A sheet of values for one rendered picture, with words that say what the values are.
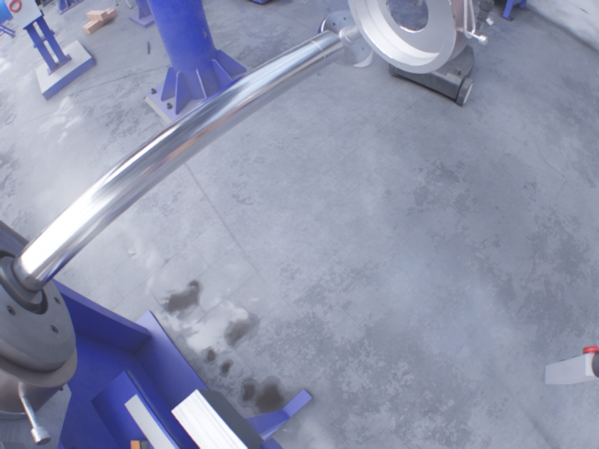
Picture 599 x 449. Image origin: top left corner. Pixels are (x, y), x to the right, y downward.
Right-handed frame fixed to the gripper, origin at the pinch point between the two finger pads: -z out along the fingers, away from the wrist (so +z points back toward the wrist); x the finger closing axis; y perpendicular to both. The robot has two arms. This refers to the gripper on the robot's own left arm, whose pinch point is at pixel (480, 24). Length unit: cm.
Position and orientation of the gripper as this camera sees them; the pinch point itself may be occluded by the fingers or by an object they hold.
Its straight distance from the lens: 233.7
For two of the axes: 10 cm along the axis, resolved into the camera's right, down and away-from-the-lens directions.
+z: 0.4, -6.2, -7.8
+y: 7.9, 5.0, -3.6
